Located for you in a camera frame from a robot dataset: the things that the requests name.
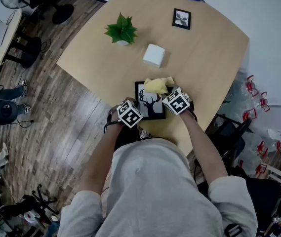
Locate black office chair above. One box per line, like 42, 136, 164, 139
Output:
230, 168, 281, 228

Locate black deer picture frame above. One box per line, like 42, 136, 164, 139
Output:
134, 81, 167, 120

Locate round wooden table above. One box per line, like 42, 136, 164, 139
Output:
0, 8, 42, 76

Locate white tissue box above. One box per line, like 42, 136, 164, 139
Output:
142, 43, 166, 69

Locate yellow cleaning cloth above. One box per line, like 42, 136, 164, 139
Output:
144, 77, 175, 95

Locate black folding chair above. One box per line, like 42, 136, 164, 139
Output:
209, 114, 254, 168

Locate person's black trousers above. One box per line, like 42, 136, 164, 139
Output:
114, 124, 141, 152

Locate black standing fan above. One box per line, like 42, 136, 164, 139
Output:
0, 0, 75, 26

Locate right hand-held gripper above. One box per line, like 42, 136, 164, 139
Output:
161, 84, 195, 116

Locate black gripper strap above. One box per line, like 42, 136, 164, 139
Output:
179, 100, 198, 122
103, 107, 121, 134

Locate red white container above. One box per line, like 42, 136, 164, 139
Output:
23, 211, 41, 226

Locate group of clear water jugs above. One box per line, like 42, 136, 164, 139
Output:
225, 68, 281, 180

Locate person's left forearm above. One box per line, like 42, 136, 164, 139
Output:
77, 109, 126, 195

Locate black chair base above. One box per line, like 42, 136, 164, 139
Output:
0, 183, 60, 232

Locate black buckle strap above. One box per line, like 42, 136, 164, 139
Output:
224, 223, 243, 237

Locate green plant in white pot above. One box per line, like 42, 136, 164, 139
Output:
104, 12, 138, 46

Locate person's grey shirt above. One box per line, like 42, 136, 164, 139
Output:
56, 138, 258, 237

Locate person's patterned shoe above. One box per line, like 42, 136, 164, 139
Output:
139, 129, 153, 140

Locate black floor cable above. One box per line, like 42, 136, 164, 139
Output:
11, 118, 36, 129

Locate person's right forearm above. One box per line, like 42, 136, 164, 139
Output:
178, 107, 230, 185

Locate small black picture frame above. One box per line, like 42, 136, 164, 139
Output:
171, 8, 192, 31

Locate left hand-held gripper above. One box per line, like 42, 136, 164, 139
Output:
116, 97, 144, 129

